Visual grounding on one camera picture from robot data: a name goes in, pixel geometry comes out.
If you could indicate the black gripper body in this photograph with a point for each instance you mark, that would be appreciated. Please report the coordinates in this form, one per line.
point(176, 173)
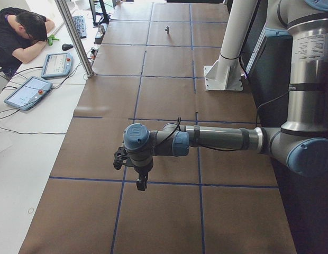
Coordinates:
point(142, 171)

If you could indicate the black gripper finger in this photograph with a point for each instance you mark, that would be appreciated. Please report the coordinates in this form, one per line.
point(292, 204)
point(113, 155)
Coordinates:
point(141, 183)

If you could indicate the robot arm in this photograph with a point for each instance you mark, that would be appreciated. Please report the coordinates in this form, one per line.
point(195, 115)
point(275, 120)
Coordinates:
point(301, 143)

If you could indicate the upper teach pendant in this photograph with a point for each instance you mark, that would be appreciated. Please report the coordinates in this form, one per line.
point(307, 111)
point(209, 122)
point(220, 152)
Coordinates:
point(57, 65)

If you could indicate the teach pendant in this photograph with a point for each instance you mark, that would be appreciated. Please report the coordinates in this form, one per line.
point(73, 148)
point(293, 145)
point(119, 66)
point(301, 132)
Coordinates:
point(29, 94)
point(57, 65)

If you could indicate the lower teach pendant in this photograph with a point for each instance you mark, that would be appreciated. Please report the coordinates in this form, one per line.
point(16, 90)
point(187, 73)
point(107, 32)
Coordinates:
point(29, 94)

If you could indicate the black computer mouse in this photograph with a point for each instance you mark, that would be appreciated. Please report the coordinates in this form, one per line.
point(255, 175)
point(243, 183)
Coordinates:
point(67, 46)

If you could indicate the black monitor stand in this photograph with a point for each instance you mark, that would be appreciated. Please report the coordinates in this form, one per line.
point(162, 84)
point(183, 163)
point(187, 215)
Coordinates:
point(99, 13)

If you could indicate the green clamp tool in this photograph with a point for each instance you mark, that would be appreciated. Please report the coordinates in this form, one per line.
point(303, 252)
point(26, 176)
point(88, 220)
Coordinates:
point(51, 39)

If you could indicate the black keyboard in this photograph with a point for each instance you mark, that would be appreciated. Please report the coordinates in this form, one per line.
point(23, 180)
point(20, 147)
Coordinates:
point(80, 25)

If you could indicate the sleeping person in black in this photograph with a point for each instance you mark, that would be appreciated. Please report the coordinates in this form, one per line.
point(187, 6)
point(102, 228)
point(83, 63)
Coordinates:
point(23, 35)

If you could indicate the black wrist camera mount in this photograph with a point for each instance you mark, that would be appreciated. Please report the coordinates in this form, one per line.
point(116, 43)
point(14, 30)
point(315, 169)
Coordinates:
point(122, 158)

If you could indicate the white camera pole with base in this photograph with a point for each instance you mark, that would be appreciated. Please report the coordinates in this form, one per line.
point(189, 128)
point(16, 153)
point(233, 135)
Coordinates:
point(225, 73)

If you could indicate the aluminium frame post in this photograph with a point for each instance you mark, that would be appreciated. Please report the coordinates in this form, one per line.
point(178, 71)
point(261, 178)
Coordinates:
point(67, 18)

